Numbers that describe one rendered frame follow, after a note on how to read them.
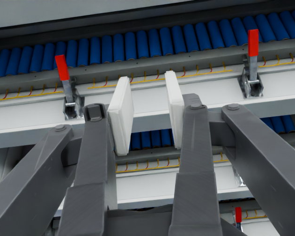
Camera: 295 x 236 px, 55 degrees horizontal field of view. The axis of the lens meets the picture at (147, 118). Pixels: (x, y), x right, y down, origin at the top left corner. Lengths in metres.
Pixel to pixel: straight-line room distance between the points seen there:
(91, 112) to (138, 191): 0.41
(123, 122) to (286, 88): 0.34
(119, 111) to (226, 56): 0.32
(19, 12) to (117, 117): 0.26
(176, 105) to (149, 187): 0.41
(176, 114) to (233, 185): 0.41
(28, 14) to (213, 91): 0.27
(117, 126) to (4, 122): 0.35
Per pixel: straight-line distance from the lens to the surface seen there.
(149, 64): 0.45
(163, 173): 0.56
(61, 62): 0.42
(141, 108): 0.43
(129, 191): 0.56
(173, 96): 0.16
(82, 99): 0.46
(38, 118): 0.47
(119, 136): 0.16
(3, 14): 0.40
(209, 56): 0.45
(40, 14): 0.39
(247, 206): 0.71
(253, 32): 0.42
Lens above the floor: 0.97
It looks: 35 degrees down
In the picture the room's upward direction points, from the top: 9 degrees counter-clockwise
